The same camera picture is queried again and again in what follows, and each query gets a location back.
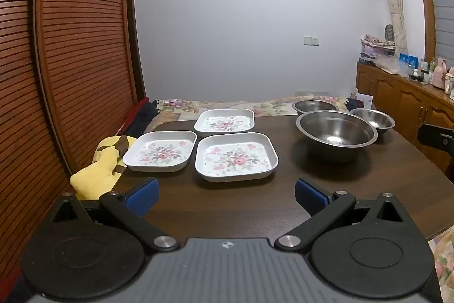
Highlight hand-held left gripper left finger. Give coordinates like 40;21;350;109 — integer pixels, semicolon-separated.
52;177;180;251

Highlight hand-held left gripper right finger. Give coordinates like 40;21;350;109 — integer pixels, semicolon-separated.
275;178;405;252

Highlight floral white square plate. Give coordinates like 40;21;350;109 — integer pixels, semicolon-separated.
194;133;279;182
194;108;256;137
122;131;197;172

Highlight small flared stainless steel bowl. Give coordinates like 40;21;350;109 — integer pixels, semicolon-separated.
349;108;396;143

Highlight large stainless steel bowl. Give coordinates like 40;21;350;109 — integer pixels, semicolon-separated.
296;110;378;163

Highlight deep medium stainless steel bowl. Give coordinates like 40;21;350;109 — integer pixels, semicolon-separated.
292;99;339;116

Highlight wooden sideboard cabinet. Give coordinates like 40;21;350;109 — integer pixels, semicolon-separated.
356;61;454;179

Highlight yellow plush toy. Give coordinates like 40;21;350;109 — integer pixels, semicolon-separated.
70;135;137;200

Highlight pink bottle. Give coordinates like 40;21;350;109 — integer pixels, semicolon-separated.
433;58;447;89

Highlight row of small bottles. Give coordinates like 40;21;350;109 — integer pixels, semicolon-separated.
408;56;454;96

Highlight dark navy clothing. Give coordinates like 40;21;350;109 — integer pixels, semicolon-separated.
124;100;161;138

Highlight white paper card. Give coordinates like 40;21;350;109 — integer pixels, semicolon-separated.
356;90;374;110

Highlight blue box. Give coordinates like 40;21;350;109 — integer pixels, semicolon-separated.
399;53;419;68

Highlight red cloth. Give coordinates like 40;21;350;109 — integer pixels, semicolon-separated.
113;98;150;135

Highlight clear plastic bag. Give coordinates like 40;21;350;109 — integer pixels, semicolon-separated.
374;56;409;77

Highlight floral bed blanket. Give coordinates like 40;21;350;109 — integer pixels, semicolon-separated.
156;95;350;123

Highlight pile of papers and cloth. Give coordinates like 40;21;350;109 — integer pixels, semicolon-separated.
359;34;396;59

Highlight wooden slatted wardrobe door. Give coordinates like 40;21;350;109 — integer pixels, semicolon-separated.
33;0;144;170
0;0;72;289

